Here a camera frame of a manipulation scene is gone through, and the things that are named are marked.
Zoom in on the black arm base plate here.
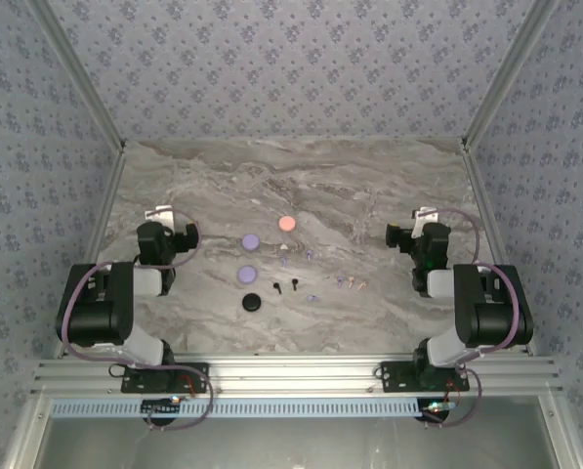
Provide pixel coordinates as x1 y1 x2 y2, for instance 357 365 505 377
120 362 210 395
379 361 471 395

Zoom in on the aluminium corner post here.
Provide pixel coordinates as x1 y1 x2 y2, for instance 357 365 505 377
461 0 564 150
24 0 127 152

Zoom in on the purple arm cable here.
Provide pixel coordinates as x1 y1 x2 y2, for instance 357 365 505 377
59 207 215 432
420 207 521 430

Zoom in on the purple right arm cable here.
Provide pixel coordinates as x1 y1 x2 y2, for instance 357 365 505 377
420 207 521 430

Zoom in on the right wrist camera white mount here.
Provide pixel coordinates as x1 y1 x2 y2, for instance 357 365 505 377
411 205 439 235

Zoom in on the white slotted cable duct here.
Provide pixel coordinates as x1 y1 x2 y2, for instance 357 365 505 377
50 396 428 420

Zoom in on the aluminium side rail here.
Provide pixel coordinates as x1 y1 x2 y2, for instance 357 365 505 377
54 144 129 361
461 144 537 357

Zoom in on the brushed metal panel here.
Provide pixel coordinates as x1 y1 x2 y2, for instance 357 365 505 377
0 395 583 469

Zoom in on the aluminium front beam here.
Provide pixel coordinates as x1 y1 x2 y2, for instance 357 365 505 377
30 354 564 398

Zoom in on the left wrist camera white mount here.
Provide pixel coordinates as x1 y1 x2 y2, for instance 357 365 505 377
144 204 176 230

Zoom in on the small black controller board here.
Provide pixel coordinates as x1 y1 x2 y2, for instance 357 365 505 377
420 398 456 424
142 398 183 422

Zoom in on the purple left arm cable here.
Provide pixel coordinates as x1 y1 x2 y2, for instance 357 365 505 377
59 207 215 432

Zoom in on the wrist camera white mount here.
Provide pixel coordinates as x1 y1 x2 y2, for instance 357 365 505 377
144 204 176 230
411 205 439 235

